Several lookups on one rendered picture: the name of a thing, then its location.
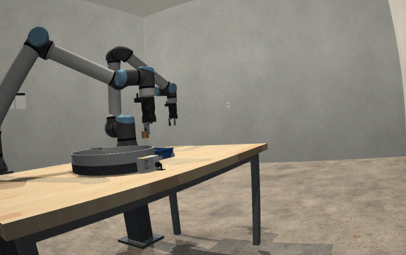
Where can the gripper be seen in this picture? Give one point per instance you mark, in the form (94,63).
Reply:
(148,109)
(173,111)

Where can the bronze bushing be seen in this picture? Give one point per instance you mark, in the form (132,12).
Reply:
(144,135)

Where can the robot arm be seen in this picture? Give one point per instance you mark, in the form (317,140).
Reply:
(79,63)
(114,102)

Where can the blue crate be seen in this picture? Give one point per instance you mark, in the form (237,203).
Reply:
(164,152)

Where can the grey turntable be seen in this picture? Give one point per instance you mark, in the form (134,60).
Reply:
(100,161)

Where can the white control box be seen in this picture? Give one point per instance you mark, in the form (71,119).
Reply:
(146,164)

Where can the wooden table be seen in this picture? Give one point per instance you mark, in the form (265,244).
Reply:
(82,191)

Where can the white wall sheet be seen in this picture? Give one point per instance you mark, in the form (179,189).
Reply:
(21,102)

